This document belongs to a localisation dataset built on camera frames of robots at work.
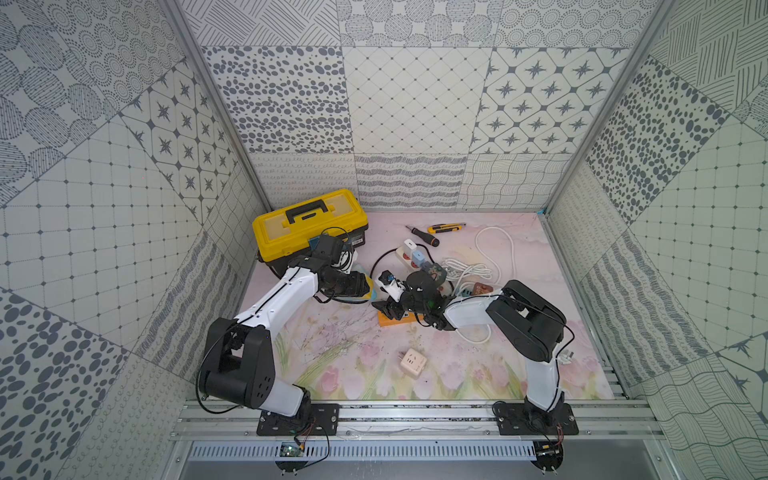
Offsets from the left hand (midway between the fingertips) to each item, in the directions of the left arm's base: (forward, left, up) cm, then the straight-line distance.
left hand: (358, 283), depth 87 cm
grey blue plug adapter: (+13, -18, -5) cm, 23 cm away
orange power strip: (-6, -15, -8) cm, 18 cm away
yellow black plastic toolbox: (+13, +24, +7) cm, 28 cm away
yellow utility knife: (+32, -26, -10) cm, 43 cm away
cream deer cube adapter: (-20, -16, -7) cm, 27 cm away
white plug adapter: (+18, -16, -4) cm, 24 cm away
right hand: (0, -6, -8) cm, 10 cm away
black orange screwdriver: (+24, -24, -8) cm, 35 cm away
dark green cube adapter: (+7, -24, -3) cm, 25 cm away
